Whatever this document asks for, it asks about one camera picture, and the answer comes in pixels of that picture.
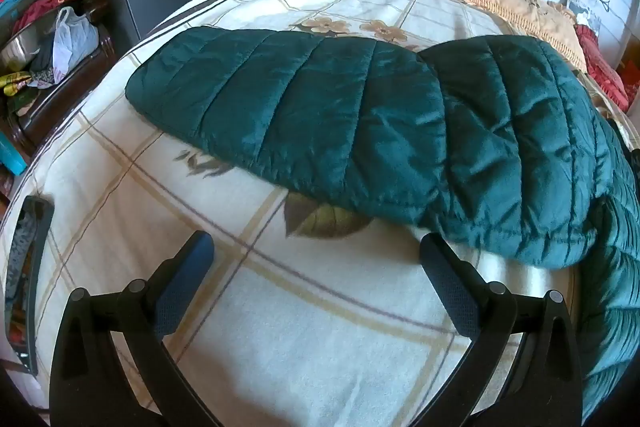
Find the dark green quilted jacket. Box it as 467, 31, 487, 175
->
125, 27, 640, 427

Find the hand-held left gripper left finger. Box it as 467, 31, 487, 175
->
49, 230, 226, 427

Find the dark wooden bench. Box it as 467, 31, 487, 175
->
0, 0, 118, 158

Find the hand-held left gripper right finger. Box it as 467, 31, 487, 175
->
412, 233, 585, 427

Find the framed photo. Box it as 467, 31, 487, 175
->
564, 0, 602, 16

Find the metal basin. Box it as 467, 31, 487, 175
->
0, 23, 47, 68

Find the white plastic bag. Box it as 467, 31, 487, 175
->
52, 7, 100, 72

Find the red gold patterned cloth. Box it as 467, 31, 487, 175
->
12, 0, 97, 32

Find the red ruffled cushion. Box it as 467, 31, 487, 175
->
575, 24, 632, 112

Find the floral checked bed blanket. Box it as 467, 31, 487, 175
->
0, 0, 626, 427

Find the phone in dark case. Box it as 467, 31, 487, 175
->
2, 196, 55, 375

